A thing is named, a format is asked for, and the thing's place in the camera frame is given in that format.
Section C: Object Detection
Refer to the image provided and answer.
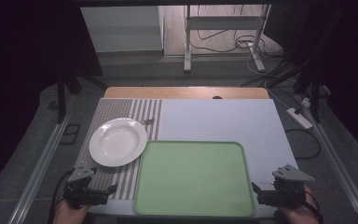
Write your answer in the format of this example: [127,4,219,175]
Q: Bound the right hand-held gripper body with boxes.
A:
[256,163,316,209]

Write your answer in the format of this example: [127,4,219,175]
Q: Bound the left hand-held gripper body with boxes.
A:
[63,164,110,209]

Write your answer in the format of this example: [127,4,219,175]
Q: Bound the person's left hand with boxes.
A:
[52,198,91,224]

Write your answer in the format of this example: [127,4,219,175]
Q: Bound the person's right hand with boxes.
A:
[274,186,322,224]

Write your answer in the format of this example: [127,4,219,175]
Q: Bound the white round plate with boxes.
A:
[89,117,149,168]

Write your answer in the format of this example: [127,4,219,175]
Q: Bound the black floor socket plate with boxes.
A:
[60,123,82,146]

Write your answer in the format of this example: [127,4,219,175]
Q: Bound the green plastic tray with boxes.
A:
[132,140,256,218]

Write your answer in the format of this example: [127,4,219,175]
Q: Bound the white power strip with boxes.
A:
[285,106,314,131]

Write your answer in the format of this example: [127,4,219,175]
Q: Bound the white table cover board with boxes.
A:
[87,98,300,219]

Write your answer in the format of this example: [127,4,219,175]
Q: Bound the grey striped placemat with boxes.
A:
[74,98,163,201]

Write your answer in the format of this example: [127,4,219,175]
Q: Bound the black metal stand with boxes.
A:
[55,66,108,124]
[265,62,331,124]

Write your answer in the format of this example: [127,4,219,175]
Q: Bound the wooden table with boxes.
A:
[103,86,271,100]

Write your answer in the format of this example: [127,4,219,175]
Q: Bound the dark curtain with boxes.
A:
[0,0,104,199]
[263,0,358,157]

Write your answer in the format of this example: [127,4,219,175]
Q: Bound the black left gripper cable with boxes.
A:
[48,169,76,224]

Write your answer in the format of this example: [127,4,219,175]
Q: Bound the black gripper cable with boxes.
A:
[48,169,76,224]
[303,189,324,223]

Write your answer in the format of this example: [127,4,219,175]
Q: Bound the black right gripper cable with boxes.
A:
[303,189,324,223]

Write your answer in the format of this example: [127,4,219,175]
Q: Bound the aluminium floor rail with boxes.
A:
[7,112,73,224]
[297,92,358,224]

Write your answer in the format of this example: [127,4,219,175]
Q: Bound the black floor cable loop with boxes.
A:
[284,128,322,161]

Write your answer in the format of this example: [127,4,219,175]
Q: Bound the white floor cable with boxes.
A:
[246,43,295,110]

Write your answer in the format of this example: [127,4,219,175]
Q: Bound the tangled black floor cables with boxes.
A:
[188,4,295,77]

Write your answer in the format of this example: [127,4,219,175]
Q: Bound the white wall panel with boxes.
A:
[80,6,164,53]

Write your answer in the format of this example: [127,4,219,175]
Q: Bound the white metal stand frame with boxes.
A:
[183,4,272,75]

